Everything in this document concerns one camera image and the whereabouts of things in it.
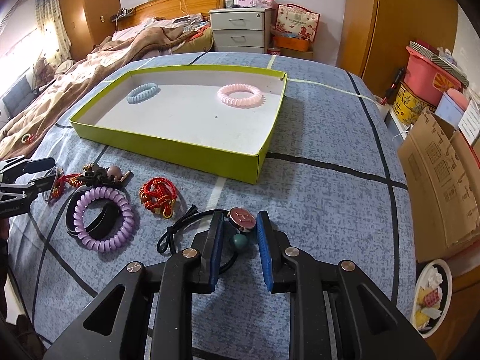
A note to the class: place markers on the brown blanket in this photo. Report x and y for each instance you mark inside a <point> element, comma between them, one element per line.
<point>75,78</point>

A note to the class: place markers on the narrow wooden wardrobe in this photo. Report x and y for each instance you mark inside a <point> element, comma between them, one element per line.
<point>86,7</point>

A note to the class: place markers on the blue plaid bedsheet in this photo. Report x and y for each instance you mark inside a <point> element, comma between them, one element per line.
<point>318,157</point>

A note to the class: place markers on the white drawer cabinet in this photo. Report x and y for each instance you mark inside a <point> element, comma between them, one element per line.
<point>240,26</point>

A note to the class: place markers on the white labelled box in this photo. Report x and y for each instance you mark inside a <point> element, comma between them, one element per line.
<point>470,123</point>

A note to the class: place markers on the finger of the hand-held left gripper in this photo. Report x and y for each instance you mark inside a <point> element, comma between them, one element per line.
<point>41,165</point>
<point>27,192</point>

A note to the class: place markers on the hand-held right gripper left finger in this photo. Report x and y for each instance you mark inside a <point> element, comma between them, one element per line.
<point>216,255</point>

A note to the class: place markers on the red patterned gift bag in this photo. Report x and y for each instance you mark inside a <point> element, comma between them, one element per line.
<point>298,20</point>

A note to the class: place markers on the red flashlight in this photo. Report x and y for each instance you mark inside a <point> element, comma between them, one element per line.
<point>393,84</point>

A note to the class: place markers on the orange box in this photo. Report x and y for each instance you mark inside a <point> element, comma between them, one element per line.
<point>290,44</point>

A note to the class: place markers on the patterned curtain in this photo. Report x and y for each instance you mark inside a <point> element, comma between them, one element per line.
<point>52,26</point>

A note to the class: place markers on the shallow green cardboard box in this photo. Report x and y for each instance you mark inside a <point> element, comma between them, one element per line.
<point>168,150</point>

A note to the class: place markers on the white box pink lid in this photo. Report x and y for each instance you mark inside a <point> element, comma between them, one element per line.
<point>450,108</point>

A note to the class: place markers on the cola bottle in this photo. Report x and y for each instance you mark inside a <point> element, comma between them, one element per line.
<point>273,50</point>

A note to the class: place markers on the wooden headboard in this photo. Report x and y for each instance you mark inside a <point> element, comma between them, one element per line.
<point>176,2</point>

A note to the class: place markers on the pink plastic bucket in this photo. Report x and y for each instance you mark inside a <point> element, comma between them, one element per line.
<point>423,71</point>

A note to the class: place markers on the power strip on headboard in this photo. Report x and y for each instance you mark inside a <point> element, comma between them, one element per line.
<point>122,14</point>

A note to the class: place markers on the large open cardboard box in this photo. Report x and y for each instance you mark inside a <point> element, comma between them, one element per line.
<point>431,180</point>

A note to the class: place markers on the yellow patterned tin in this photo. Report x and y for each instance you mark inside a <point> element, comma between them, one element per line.
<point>410,103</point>

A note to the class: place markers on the pink items on cabinet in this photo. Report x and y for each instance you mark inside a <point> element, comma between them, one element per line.
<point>251,2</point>

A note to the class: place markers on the bin with paper scraps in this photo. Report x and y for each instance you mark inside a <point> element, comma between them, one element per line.
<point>431,300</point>

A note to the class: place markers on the large wooden wardrobe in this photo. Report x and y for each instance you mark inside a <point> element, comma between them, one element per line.
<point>405,18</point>

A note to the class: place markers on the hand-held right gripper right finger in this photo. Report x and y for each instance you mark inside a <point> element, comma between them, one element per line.
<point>264,258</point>

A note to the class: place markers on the black wristband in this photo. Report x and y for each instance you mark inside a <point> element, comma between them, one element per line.
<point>101,213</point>

